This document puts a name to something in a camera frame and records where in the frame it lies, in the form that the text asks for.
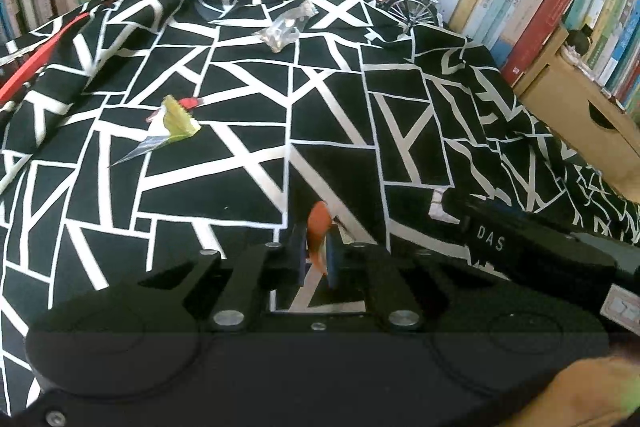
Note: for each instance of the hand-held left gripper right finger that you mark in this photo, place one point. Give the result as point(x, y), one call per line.
point(334, 262)

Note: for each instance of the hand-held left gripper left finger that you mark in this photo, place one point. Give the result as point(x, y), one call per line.
point(300, 252)

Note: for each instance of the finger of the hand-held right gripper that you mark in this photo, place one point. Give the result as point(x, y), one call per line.
point(457, 214)

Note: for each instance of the orange wrapper scrap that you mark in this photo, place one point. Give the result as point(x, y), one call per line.
point(319, 227)

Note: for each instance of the person's right forearm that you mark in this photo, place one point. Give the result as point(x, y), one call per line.
point(590, 392)

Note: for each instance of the row of books on organizer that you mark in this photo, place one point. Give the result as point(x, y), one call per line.
point(615, 7)

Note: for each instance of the black white patterned cloth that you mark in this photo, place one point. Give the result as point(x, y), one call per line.
point(325, 107)

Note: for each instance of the wooden drawer organizer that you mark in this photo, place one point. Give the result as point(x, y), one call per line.
point(575, 107)

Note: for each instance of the green white wrapper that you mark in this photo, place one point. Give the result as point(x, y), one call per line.
point(175, 122)

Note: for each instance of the small red scrap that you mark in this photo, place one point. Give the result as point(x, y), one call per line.
point(189, 102)

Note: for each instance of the small dark figurine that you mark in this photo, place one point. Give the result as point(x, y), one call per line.
point(577, 43)

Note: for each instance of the clear crumpled wrapper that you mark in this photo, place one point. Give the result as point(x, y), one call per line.
point(282, 29)

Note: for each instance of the red snack bag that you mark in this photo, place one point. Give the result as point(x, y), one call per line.
point(30, 67)

